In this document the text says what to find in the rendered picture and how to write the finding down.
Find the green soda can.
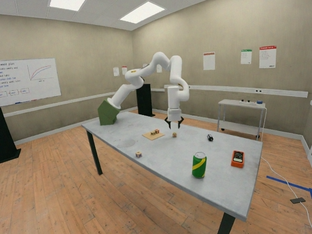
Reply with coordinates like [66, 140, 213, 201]
[192, 152, 207, 178]

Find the tan square mat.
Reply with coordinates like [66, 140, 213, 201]
[142, 132, 164, 140]

